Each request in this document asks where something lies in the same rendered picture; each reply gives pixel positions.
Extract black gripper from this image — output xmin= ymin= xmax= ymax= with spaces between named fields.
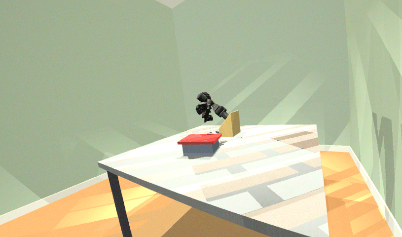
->
xmin=198 ymin=102 xmax=213 ymax=122

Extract red rectangular lid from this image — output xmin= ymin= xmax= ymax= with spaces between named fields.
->
xmin=177 ymin=133 xmax=222 ymax=145

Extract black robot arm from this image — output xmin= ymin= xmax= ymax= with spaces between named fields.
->
xmin=196 ymin=92 xmax=229 ymax=119

